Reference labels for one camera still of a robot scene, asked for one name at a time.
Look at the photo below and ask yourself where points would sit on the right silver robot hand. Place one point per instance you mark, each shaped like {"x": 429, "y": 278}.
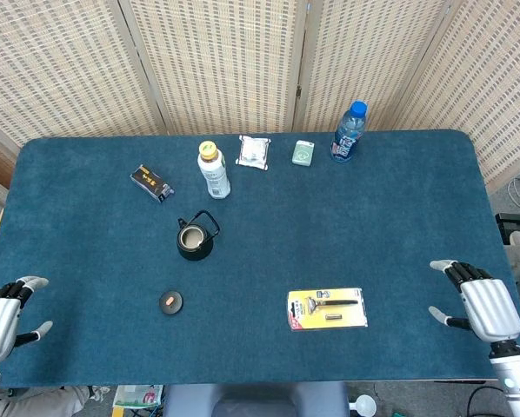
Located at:
{"x": 490, "y": 308}

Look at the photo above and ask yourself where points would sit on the black teapot lid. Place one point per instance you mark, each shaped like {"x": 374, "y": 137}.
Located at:
{"x": 171, "y": 303}

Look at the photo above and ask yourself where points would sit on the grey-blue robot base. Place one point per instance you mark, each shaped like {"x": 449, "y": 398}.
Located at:
{"x": 255, "y": 399}

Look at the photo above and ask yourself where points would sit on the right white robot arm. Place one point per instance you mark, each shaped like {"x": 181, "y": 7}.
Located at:
{"x": 510, "y": 378}

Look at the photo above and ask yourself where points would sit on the black teapot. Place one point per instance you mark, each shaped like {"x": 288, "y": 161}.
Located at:
{"x": 195, "y": 253}

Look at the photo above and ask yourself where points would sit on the black case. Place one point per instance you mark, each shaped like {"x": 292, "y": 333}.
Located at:
{"x": 514, "y": 223}

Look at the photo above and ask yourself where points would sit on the grey crumpled cloth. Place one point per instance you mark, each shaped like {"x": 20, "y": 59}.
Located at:
{"x": 47, "y": 401}

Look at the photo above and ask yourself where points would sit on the colourful printed bag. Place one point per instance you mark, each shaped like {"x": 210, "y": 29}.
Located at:
{"x": 136, "y": 396}

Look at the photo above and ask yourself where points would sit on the white plastic scoop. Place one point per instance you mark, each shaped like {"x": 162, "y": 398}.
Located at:
{"x": 364, "y": 406}

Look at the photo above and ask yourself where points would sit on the razor in yellow blister pack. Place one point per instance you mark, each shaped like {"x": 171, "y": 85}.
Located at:
{"x": 312, "y": 320}

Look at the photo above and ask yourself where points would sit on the blue table mat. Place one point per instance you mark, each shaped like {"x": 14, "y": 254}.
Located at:
{"x": 329, "y": 226}

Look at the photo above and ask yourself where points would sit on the small dark cardboard box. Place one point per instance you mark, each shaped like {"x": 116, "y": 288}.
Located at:
{"x": 151, "y": 182}

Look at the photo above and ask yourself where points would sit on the blue sports drink bottle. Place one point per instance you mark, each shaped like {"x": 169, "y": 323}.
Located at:
{"x": 347, "y": 139}

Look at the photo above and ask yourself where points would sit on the pale green tissue pack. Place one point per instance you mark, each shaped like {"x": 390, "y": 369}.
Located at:
{"x": 304, "y": 153}

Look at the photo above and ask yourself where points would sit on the white bottle with yellow cap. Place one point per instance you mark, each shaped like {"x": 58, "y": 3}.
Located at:
{"x": 214, "y": 174}

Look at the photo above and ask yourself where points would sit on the white snack packet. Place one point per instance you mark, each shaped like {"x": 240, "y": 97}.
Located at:
{"x": 253, "y": 152}

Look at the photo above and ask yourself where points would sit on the woven bamboo folding screen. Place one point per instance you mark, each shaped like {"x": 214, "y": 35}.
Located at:
{"x": 225, "y": 65}

